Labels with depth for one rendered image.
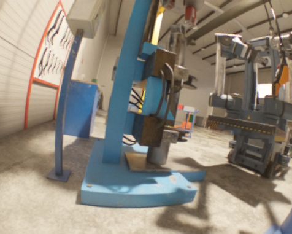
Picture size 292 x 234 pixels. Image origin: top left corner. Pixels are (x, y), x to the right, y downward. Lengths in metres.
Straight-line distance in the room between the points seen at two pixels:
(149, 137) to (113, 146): 0.42
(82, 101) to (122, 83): 1.28
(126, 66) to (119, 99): 0.30
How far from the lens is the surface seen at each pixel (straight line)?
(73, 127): 2.41
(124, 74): 1.19
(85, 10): 1.11
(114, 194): 0.89
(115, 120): 1.16
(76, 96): 2.37
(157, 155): 1.30
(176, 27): 1.57
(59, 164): 1.18
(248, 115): 2.41
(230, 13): 7.14
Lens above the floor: 0.65
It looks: 3 degrees down
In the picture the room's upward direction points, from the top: 10 degrees clockwise
